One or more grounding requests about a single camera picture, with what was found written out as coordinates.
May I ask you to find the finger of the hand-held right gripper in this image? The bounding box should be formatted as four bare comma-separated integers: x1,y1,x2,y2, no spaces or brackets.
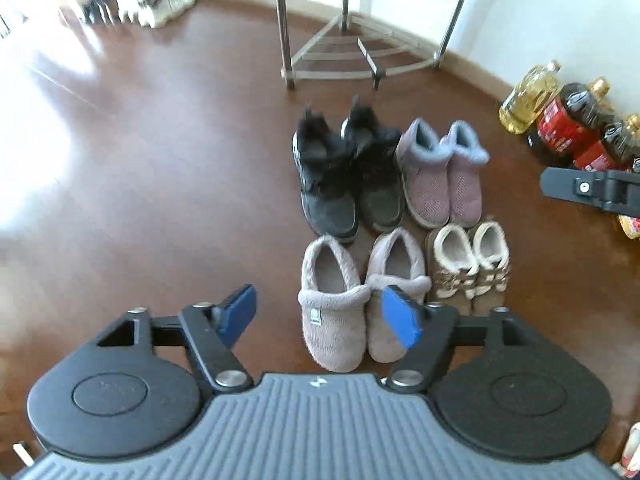
541,167,640,213

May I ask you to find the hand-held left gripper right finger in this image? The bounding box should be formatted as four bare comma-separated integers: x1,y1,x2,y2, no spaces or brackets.
381,285,538,393

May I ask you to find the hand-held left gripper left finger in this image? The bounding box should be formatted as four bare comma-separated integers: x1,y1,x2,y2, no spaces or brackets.
95,284,258,393

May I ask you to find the beige knit slipper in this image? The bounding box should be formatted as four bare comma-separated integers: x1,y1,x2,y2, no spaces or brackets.
298,235,369,373
365,227,432,363

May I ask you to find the brown fleece-lined strap shoe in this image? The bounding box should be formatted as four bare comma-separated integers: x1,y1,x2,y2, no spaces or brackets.
426,224,478,313
470,220,511,316

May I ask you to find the pink knit slipper boot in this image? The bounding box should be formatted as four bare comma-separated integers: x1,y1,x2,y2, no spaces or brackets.
396,118,451,228
442,120,490,226

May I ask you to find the black high-top boot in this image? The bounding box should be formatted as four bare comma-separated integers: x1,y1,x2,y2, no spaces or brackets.
292,107,360,243
341,96,405,233

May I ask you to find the metal corner shoe rack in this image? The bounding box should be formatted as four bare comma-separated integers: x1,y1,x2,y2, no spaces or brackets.
272,0,481,92

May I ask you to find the yellow cooking oil bottle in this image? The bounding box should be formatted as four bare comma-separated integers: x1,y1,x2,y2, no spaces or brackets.
500,61,562,135

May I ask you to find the row of assorted sneakers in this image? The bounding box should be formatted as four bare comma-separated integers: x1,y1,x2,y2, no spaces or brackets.
80,0,197,28

